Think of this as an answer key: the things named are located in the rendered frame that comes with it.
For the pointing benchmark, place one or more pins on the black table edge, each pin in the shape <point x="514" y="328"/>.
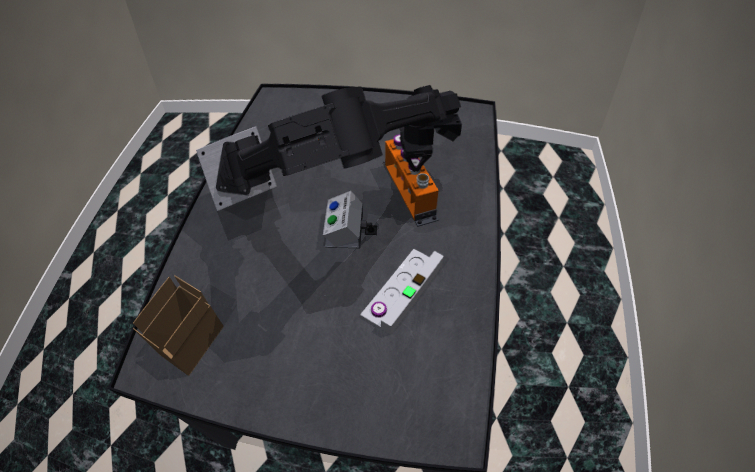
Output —
<point x="148" y="296"/>

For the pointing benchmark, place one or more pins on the brown cardboard box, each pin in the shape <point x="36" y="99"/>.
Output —
<point x="194" y="335"/>

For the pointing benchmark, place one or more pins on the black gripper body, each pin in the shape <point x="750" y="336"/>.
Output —
<point x="409" y="140"/>

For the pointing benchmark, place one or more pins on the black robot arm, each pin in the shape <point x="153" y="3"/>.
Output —
<point x="346" y="130"/>

